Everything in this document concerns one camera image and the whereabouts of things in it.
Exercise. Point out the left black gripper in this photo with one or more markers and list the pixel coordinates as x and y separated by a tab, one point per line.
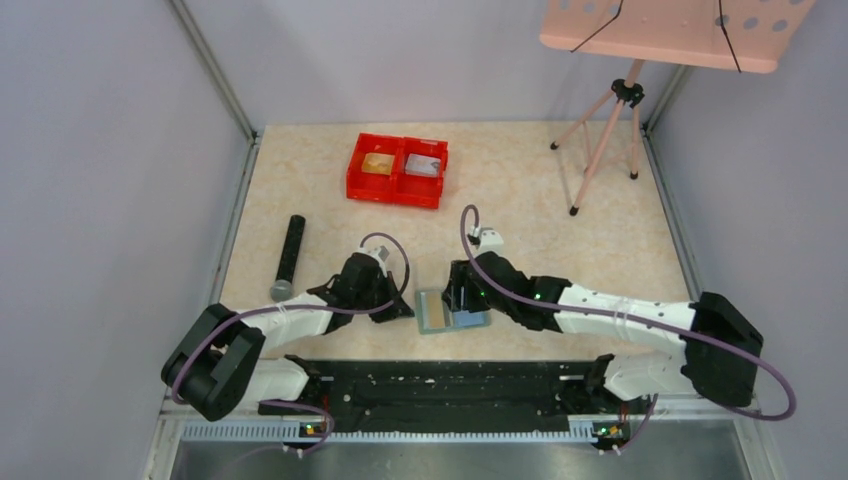
382	291

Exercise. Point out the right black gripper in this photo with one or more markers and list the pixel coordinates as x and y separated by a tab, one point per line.
463	287

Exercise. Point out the green card holder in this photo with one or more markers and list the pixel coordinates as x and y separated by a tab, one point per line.
456	321

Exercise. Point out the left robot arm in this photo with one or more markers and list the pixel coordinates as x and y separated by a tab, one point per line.
258	338

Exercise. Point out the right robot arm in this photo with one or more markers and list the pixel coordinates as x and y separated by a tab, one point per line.
706	347

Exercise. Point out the silver card in bin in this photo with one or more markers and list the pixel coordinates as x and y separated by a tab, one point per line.
422	166

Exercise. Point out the gold card in bin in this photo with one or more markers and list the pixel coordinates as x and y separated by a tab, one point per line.
378	163

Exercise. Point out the black perforated bar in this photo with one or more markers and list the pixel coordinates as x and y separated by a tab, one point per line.
282	288

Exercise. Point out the red two-compartment bin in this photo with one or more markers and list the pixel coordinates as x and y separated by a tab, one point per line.
398	188

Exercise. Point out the pink tripod stand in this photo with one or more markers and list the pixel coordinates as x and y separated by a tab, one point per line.
627	93

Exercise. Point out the pink perforated tray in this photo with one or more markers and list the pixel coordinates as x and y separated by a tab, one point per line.
740	35

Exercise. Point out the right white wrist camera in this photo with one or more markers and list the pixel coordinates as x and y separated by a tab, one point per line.
485	240

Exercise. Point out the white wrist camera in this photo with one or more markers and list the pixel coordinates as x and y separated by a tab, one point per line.
379	253
485	240

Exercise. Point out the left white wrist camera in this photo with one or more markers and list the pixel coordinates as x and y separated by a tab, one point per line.
379	253

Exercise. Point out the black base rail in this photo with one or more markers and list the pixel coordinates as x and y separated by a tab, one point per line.
417	397

